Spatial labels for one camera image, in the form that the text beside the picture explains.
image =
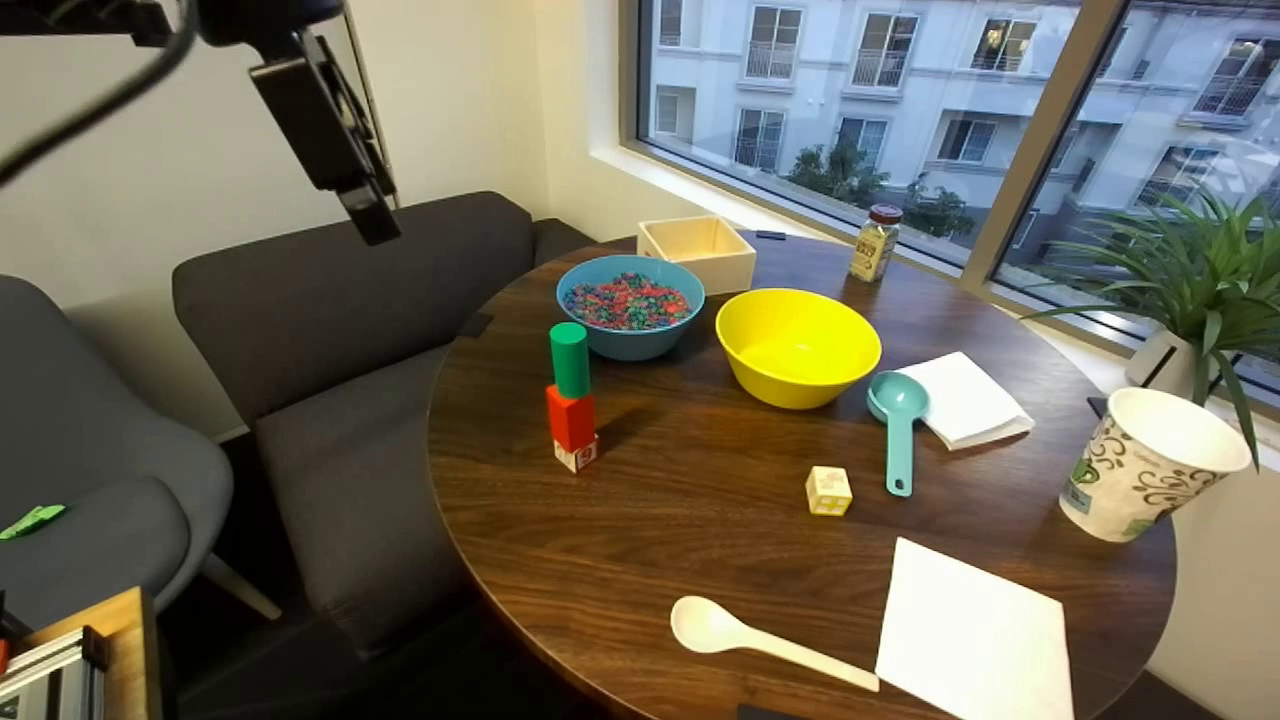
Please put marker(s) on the grey armchair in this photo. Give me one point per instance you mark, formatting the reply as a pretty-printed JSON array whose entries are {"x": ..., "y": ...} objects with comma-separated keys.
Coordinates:
[{"x": 92, "y": 454}]

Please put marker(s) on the teal measuring scoop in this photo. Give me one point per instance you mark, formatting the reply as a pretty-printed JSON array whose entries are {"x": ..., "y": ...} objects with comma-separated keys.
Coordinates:
[{"x": 897, "y": 427}]

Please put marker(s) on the white wooden box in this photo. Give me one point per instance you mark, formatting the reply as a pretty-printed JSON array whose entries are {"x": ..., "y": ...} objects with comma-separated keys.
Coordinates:
[{"x": 698, "y": 250}]

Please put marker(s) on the cream wooden cube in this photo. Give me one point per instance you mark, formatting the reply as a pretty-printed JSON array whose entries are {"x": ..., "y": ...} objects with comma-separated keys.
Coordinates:
[{"x": 828, "y": 489}]

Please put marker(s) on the patterned paper cup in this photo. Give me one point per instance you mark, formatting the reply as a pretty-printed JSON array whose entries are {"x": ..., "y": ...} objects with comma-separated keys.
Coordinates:
[{"x": 1147, "y": 466}]

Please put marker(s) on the glass jar with dark lid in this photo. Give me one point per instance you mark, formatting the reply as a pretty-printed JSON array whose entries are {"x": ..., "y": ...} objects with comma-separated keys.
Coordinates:
[{"x": 874, "y": 246}]

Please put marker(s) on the flat white napkin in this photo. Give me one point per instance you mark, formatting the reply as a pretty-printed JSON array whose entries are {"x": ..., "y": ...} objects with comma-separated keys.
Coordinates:
[{"x": 977, "y": 641}]

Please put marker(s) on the green potted plant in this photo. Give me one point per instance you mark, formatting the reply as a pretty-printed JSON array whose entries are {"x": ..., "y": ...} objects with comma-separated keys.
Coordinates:
[{"x": 1187, "y": 285}]

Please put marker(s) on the green item on armchair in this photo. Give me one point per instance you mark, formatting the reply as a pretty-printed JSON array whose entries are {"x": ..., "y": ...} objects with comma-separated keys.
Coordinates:
[{"x": 28, "y": 523}]

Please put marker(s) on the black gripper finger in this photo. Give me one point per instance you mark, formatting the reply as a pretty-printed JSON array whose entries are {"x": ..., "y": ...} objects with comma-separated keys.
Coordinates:
[{"x": 368, "y": 217}]

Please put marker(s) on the window frame post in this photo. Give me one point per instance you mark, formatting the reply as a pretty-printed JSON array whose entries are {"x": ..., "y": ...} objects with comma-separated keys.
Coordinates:
[{"x": 1040, "y": 134}]

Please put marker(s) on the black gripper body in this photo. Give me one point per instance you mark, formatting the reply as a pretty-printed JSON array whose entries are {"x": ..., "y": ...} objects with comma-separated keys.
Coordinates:
[{"x": 327, "y": 115}]

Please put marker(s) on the green cylinder block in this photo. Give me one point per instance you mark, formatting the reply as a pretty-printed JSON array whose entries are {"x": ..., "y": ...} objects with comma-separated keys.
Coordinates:
[{"x": 569, "y": 361}]

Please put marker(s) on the black table edge clip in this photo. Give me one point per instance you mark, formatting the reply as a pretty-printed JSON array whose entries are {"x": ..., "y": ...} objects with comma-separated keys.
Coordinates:
[
  {"x": 1096, "y": 407},
  {"x": 766, "y": 713},
  {"x": 768, "y": 236}
]

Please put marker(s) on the wood and aluminium robot stand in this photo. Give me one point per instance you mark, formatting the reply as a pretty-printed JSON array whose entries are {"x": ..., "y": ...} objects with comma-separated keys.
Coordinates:
[{"x": 92, "y": 660}]

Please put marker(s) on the blue bowl of coloured beads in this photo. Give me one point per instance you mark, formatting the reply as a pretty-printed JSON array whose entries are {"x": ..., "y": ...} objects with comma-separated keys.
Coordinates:
[{"x": 630, "y": 308}]

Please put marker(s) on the yellow plastic bowl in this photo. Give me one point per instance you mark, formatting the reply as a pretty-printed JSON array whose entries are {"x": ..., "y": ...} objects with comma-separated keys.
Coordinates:
[{"x": 797, "y": 349}]

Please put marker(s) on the small white printed cube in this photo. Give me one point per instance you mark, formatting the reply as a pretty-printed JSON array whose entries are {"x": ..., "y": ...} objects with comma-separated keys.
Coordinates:
[{"x": 578, "y": 459}]

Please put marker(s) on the dark grey sofa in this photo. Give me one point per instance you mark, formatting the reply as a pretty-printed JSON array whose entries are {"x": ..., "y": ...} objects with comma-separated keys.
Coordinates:
[{"x": 362, "y": 402}]

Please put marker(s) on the folded white napkin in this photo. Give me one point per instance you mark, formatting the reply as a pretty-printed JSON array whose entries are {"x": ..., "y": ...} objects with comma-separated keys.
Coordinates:
[{"x": 966, "y": 402}]

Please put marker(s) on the orange rectangular block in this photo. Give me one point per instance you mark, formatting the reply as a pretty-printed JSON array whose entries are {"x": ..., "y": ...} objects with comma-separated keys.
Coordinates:
[{"x": 569, "y": 419}]

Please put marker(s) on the white plastic spoon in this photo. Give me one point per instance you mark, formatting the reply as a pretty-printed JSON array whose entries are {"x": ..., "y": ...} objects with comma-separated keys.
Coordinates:
[{"x": 766, "y": 641}]

